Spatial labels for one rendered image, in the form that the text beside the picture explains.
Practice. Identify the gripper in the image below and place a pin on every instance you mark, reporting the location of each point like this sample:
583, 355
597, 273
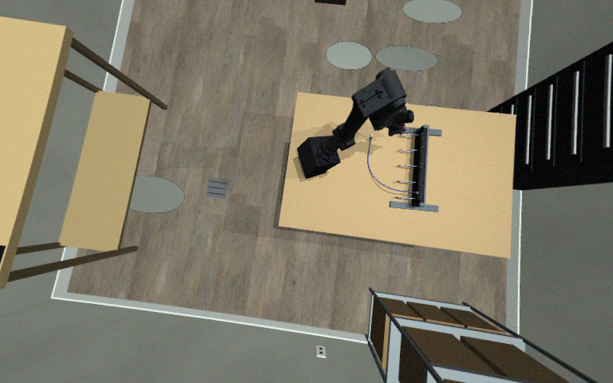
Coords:
392, 132

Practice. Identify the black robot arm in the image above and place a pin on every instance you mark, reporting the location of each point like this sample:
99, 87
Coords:
386, 92

